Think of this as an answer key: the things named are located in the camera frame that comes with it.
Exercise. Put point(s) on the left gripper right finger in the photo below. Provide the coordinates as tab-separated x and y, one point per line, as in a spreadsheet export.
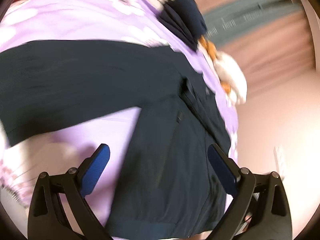
229	174

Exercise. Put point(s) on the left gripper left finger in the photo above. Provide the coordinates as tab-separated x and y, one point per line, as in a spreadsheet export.
85	177

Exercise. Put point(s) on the dark navy zip jacket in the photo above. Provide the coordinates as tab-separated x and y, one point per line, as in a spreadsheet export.
167	187

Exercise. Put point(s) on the folded navy clothes stack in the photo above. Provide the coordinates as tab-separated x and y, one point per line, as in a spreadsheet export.
184	20

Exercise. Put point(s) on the pink curtain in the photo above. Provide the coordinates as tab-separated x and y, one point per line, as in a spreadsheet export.
273	54

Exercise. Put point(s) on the teal lettered curtain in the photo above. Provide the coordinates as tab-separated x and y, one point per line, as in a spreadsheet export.
231	20

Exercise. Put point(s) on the purple floral bed sheet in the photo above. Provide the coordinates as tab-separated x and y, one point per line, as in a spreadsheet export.
117	20

